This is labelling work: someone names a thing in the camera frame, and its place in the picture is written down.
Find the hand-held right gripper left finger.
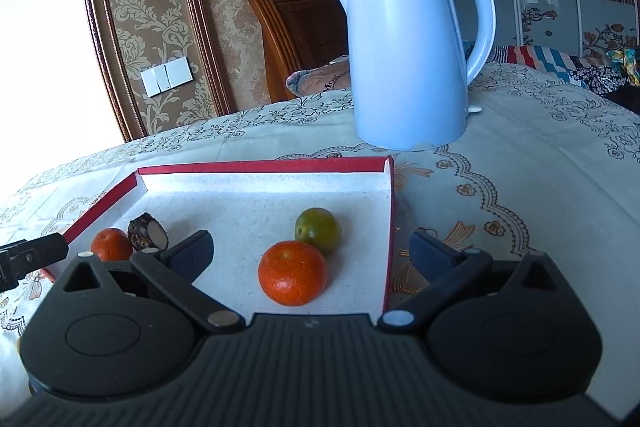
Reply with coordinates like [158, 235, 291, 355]
[60, 229, 246, 334]

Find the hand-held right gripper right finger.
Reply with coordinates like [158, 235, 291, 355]
[377, 229, 571, 335]

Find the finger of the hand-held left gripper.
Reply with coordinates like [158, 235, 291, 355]
[0, 233, 70, 282]

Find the dark sugarcane piece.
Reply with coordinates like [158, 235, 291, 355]
[127, 213, 168, 253]

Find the red cardboard tray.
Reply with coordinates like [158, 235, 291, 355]
[42, 155, 396, 315]

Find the orange mandarin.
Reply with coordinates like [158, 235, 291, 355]
[257, 240, 328, 307]
[91, 228, 135, 262]

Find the green jujube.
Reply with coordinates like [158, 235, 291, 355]
[294, 207, 342, 256]

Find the light blue electric kettle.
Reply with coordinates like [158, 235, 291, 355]
[325, 0, 496, 152]

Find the pink patterned pillow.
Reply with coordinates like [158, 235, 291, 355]
[286, 54, 353, 98]

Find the colourful patterned bedding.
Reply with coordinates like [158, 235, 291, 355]
[462, 19, 640, 115]

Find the brown wooden bed headboard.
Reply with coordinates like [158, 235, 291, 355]
[243, 0, 351, 104]

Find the white wall light switch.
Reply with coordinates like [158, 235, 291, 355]
[140, 58, 193, 98]

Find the gilded wall moulding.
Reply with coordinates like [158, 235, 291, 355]
[75, 0, 238, 142]

